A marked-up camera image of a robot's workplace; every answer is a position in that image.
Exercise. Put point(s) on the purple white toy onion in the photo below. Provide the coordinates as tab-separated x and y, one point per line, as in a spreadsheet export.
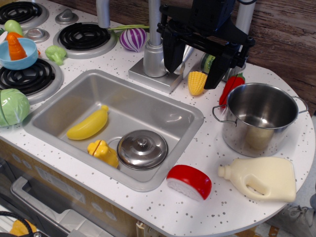
133	37

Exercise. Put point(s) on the grey shoe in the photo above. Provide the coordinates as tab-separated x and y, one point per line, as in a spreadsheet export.
296	220

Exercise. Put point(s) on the yellow toy corn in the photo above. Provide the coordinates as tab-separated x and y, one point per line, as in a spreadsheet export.
196	82

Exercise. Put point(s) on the silver oven handle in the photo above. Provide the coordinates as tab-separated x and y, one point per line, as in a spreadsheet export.
36	198

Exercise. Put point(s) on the green toy pear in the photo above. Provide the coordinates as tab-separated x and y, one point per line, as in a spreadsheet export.
12	26

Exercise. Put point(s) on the cream toy detergent bottle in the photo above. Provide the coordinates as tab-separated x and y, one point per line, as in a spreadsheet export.
264	178

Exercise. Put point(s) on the red toy chili pepper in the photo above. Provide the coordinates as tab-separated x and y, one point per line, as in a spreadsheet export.
233	82

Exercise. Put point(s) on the green toy cabbage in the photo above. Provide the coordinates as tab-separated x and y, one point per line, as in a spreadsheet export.
14	107

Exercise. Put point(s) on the yellow toy bell pepper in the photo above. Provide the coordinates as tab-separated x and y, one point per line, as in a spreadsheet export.
102	151

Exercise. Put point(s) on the silver right post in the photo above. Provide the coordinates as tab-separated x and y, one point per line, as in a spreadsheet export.
245	14

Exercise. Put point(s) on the black burner front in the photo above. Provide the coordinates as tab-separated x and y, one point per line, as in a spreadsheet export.
37	82

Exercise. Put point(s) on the green toy broccoli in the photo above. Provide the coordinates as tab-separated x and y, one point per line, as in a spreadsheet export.
56	54

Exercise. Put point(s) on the yellow toy banana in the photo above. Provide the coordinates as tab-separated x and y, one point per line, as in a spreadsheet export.
89	126

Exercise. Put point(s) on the silver left post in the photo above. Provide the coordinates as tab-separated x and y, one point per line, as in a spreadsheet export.
103	13

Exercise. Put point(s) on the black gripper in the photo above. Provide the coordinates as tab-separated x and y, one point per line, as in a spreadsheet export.
206	26

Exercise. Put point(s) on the stainless steel pot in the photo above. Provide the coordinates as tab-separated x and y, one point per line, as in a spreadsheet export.
256	118

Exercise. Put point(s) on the silver stove knob upper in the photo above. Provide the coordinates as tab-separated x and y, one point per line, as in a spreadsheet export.
66	17

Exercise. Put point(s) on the yellow toy below counter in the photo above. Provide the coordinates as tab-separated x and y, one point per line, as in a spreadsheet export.
19	229

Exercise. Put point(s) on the black burner back left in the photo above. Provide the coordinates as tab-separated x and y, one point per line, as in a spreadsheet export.
28	14

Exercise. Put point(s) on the green toy can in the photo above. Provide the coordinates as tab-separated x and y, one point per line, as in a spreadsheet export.
206	62

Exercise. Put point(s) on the silver post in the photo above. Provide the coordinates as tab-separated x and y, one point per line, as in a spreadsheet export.
245	14
103	13

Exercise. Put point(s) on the blue toy bowl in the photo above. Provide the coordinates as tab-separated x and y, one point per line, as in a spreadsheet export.
7	63

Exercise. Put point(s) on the black burner back right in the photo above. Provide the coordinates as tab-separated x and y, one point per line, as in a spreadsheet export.
85	40

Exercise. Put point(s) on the black burner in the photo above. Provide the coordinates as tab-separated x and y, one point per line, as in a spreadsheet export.
37	82
28	14
85	40

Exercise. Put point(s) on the silver toy faucet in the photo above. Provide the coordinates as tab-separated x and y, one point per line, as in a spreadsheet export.
150	70

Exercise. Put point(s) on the orange toy carrot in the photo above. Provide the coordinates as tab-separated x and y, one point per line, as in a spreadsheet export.
15	48

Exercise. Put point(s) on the silver stove knob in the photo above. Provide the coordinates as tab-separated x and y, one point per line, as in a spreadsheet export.
38	35
66	17

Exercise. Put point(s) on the red white toy cheese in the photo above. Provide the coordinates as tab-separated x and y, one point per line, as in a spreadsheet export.
190	182

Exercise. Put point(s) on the steel pot lid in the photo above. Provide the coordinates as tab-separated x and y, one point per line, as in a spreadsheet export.
142	149

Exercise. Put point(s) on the silver stove knob lower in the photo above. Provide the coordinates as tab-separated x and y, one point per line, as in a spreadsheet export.
38	35

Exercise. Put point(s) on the silver toy sink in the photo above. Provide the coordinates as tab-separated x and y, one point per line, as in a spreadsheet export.
131	107

